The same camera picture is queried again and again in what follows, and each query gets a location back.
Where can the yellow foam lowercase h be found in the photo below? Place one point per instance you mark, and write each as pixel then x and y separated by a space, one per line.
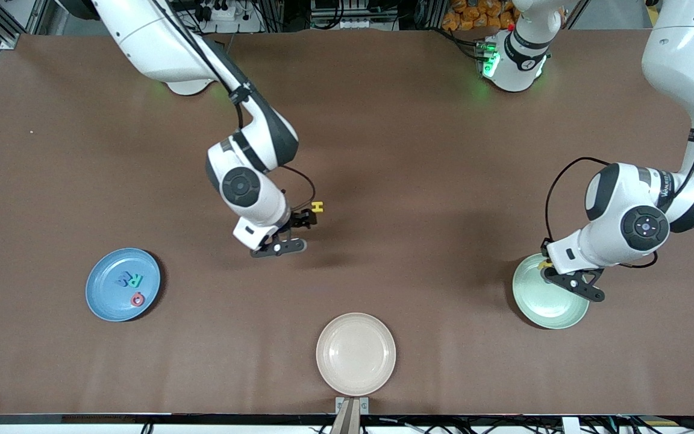
pixel 544 264

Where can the yellow foam letter H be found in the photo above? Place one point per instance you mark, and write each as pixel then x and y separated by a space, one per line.
pixel 318 207

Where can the teal foam letter R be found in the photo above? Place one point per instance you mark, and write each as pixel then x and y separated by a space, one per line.
pixel 137 279

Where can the red foam letter Q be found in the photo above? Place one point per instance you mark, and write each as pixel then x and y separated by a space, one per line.
pixel 132 299

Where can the blue foam letter M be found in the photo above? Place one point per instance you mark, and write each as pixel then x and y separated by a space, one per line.
pixel 121 281

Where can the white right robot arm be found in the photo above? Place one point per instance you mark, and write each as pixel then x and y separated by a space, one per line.
pixel 142 36

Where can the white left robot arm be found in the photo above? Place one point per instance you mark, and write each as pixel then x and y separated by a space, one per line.
pixel 684 54

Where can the green plate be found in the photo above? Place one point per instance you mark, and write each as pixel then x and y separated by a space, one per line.
pixel 555 313

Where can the beige plate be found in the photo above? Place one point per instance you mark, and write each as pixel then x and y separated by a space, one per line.
pixel 356 355

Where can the blue plate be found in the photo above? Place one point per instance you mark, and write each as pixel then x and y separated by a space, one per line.
pixel 103 295

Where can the table cover sheet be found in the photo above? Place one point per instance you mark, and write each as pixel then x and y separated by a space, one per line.
pixel 443 361

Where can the metal equipment rack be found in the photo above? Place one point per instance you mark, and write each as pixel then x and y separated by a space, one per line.
pixel 353 24

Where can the white power strip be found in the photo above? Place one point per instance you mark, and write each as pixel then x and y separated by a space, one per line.
pixel 220 12

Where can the orange snack bag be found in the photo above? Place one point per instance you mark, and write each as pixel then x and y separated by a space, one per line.
pixel 473 15

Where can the black table edge rail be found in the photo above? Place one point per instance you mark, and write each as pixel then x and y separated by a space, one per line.
pixel 202 417

